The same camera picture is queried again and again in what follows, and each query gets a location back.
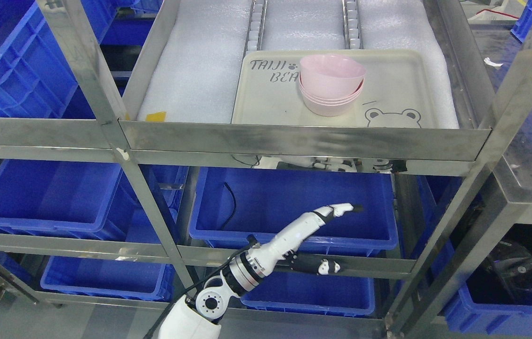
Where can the stack of pink bowls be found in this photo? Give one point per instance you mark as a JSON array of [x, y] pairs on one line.
[[328, 107]]

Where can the black helmet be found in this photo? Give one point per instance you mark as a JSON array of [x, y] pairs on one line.
[[510, 265]]

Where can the blue crate shelf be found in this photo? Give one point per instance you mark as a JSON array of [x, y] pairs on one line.
[[232, 203], [84, 200]]

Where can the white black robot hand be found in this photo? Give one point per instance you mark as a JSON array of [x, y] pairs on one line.
[[284, 246]]

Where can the cream bear tray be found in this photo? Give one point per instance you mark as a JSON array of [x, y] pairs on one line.
[[397, 93]]

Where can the pink plastic bowl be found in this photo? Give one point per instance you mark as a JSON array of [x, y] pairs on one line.
[[330, 76]]

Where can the steel shelf rack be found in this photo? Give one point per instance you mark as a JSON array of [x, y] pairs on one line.
[[473, 223]]

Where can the blue crate lower shelf centre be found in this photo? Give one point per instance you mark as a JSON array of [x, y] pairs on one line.
[[232, 203]]

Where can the blue crate lower shelf left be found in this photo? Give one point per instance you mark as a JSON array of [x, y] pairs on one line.
[[84, 200]]

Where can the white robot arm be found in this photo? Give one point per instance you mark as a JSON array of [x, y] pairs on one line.
[[197, 317]]

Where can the white foam sheet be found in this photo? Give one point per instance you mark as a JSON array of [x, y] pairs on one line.
[[196, 77]]

